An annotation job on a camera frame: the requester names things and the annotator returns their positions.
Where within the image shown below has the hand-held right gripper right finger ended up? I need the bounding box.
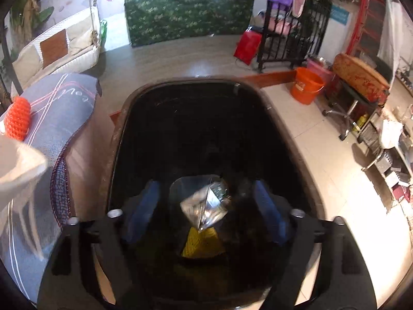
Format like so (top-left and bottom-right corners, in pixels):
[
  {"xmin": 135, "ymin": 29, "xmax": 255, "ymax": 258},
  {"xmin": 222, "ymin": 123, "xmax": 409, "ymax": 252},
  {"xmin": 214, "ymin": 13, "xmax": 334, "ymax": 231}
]
[{"xmin": 252, "ymin": 179, "xmax": 378, "ymax": 310}]

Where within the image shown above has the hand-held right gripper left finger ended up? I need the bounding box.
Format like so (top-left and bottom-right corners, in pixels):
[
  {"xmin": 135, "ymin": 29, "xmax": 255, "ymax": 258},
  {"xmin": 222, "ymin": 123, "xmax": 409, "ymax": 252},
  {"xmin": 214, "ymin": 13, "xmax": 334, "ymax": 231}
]
[{"xmin": 37, "ymin": 180, "xmax": 162, "ymax": 310}]

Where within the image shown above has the black trash bin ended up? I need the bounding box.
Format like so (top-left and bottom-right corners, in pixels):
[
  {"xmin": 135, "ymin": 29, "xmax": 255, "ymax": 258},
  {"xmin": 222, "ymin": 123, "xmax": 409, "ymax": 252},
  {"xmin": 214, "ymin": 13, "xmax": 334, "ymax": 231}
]
[{"xmin": 97, "ymin": 76, "xmax": 326, "ymax": 310}]

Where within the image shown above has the translucent white plastic bag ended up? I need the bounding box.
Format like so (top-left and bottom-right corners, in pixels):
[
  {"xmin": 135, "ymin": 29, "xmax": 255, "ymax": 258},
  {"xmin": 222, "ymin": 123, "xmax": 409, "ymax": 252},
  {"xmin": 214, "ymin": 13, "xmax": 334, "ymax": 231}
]
[{"xmin": 0, "ymin": 134, "xmax": 49, "ymax": 262}]

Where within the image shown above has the crumpled clear plastic wrapper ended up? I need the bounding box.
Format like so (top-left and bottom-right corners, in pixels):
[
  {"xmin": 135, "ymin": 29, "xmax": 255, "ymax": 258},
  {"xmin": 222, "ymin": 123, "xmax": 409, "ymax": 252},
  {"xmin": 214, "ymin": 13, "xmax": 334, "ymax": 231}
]
[{"xmin": 179, "ymin": 176, "xmax": 231, "ymax": 233}]

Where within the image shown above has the yellow mesh wrapper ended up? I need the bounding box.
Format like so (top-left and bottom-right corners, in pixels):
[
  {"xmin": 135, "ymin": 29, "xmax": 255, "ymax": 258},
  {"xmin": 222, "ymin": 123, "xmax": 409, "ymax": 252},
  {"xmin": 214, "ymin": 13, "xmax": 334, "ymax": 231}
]
[{"xmin": 181, "ymin": 226, "xmax": 226, "ymax": 259}]

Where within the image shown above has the metal cart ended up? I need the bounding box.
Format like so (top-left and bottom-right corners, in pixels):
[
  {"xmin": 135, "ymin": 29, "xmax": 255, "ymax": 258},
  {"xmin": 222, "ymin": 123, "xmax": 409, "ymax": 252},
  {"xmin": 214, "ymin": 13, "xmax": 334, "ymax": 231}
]
[{"xmin": 355, "ymin": 103, "xmax": 413, "ymax": 207}]

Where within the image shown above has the blue-grey striped blanket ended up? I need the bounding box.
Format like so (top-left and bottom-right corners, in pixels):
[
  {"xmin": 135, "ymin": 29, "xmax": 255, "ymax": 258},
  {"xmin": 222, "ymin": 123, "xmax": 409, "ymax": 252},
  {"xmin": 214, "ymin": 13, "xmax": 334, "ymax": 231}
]
[{"xmin": 0, "ymin": 73, "xmax": 102, "ymax": 304}]

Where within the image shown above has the orange bucket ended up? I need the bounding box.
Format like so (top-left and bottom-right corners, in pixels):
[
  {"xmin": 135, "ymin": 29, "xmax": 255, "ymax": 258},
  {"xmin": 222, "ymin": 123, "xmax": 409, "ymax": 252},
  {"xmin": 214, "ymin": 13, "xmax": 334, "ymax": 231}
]
[{"xmin": 290, "ymin": 67, "xmax": 326, "ymax": 105}]

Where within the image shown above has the white crumpled cloth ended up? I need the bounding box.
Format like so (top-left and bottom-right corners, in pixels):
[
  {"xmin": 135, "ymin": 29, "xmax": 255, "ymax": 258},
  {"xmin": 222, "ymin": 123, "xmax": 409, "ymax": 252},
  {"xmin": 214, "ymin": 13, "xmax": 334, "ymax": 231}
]
[{"xmin": 381, "ymin": 119, "xmax": 404, "ymax": 149}]

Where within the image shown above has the pink basin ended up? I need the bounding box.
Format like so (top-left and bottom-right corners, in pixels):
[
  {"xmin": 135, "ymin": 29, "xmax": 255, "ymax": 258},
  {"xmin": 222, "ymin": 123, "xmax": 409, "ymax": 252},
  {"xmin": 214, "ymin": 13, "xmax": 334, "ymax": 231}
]
[{"xmin": 306, "ymin": 56, "xmax": 336, "ymax": 84}]

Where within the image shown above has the orange foam fruit net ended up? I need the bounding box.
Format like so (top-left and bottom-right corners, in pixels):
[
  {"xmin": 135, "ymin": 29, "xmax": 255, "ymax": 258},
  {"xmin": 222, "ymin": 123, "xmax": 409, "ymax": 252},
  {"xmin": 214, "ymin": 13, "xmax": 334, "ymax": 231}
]
[{"xmin": 4, "ymin": 97, "xmax": 32, "ymax": 142}]

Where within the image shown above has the white wicker swing sofa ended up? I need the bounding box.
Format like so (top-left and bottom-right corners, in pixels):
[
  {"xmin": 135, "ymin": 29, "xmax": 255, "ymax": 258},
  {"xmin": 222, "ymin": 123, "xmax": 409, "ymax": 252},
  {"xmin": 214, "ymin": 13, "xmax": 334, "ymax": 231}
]
[{"xmin": 10, "ymin": 6, "xmax": 101, "ymax": 97}]

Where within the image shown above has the red bin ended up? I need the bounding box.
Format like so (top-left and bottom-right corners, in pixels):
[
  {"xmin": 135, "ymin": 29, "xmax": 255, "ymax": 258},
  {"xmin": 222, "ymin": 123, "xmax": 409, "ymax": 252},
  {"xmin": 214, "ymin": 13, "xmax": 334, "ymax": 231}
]
[{"xmin": 234, "ymin": 27, "xmax": 263, "ymax": 66}]

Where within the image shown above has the black metal rack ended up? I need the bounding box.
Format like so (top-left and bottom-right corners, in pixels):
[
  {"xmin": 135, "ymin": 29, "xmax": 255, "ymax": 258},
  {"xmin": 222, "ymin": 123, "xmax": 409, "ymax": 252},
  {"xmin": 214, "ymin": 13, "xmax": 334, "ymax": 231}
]
[{"xmin": 256, "ymin": 0, "xmax": 333, "ymax": 73}]

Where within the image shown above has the beige throw cushion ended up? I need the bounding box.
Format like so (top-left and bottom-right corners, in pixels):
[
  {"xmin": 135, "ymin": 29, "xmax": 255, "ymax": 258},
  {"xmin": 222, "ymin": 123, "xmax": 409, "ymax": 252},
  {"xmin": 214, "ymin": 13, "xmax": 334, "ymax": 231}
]
[{"xmin": 68, "ymin": 30, "xmax": 94, "ymax": 55}]

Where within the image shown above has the orange square cushion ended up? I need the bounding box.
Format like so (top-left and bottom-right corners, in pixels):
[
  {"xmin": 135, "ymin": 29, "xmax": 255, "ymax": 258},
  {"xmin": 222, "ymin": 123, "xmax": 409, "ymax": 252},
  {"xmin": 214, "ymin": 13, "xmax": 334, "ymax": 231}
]
[{"xmin": 39, "ymin": 29, "xmax": 69, "ymax": 69}]

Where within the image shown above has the green patterned cloth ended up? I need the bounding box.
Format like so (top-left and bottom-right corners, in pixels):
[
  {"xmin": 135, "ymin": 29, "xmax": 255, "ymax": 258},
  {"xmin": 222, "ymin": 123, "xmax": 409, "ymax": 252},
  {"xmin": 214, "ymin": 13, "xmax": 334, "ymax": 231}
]
[{"xmin": 124, "ymin": 0, "xmax": 255, "ymax": 47}]

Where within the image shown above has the white hanging cloth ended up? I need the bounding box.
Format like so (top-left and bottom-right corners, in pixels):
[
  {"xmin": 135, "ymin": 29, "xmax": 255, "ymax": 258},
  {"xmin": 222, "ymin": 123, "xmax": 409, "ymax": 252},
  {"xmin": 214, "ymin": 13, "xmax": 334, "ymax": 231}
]
[{"xmin": 377, "ymin": 0, "xmax": 407, "ymax": 75}]

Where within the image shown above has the large leaf plant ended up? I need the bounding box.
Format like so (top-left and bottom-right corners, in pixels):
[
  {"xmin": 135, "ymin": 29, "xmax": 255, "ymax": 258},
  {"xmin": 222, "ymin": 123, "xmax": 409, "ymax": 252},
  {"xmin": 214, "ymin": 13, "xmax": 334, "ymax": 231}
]
[{"xmin": 6, "ymin": 0, "xmax": 54, "ymax": 39}]

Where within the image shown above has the black metal bed frame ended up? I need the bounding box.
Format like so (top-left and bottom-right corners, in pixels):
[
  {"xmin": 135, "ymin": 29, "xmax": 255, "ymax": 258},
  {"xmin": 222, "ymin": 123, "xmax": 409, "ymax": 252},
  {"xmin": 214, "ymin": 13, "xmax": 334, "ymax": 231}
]
[{"xmin": 0, "ymin": 27, "xmax": 23, "ymax": 104}]

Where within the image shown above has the blue wall sign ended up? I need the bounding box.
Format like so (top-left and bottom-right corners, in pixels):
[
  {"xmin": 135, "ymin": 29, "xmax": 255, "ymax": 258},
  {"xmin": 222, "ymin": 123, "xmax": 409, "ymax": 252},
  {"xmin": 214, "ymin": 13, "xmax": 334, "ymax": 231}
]
[{"xmin": 330, "ymin": 6, "xmax": 350, "ymax": 26}]

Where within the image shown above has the swing sofa rope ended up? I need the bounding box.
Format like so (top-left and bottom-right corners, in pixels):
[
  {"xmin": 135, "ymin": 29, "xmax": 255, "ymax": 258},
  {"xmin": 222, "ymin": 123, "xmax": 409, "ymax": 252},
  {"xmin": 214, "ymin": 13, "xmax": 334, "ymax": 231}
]
[{"xmin": 91, "ymin": 0, "xmax": 98, "ymax": 44}]

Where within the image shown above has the red metal shelf frame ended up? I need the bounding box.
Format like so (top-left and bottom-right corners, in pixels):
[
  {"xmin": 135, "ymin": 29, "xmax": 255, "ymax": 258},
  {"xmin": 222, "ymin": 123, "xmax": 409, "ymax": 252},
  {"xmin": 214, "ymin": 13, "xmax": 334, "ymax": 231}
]
[{"xmin": 347, "ymin": 0, "xmax": 388, "ymax": 59}]

